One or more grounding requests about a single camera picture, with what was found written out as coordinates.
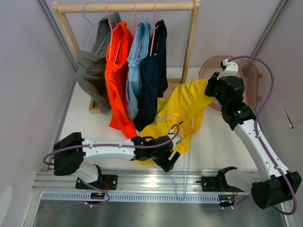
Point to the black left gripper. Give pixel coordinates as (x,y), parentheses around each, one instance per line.
(166,164)

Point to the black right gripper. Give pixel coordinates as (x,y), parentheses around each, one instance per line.
(211,82)

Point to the yellow shorts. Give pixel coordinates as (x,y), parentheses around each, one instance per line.
(186,107)

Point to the blue wire hanger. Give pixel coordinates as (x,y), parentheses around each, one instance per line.
(186,175)

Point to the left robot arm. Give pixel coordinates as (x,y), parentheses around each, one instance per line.
(73,154)

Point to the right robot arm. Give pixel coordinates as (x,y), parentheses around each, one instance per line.
(276,183)

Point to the navy blue shorts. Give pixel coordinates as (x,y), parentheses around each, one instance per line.
(154,77)

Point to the pink hanger of navy shorts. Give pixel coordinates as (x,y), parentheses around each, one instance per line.
(154,27)

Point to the light blue shorts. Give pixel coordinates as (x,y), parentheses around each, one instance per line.
(134,81)

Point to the orange shorts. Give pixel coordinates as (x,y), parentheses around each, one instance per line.
(116,76)

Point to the pink hanger of orange shorts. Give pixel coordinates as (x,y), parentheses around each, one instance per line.
(110,26)

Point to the grey shorts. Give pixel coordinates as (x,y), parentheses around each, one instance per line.
(91,71)

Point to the blue hanger of grey shorts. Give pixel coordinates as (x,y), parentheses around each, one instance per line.
(94,29)

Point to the translucent pink plastic basket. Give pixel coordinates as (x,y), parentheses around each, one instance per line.
(247,71)

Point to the wooden clothes rack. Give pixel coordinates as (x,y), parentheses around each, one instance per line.
(61,10)

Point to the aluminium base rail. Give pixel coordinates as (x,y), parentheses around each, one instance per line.
(131,180)

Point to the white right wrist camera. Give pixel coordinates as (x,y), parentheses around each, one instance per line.
(229,68)

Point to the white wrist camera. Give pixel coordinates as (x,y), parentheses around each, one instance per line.
(174,136)
(229,68)

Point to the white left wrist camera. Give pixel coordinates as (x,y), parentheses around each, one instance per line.
(174,136)

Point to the slotted cable duct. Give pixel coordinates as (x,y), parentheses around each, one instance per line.
(131,197)

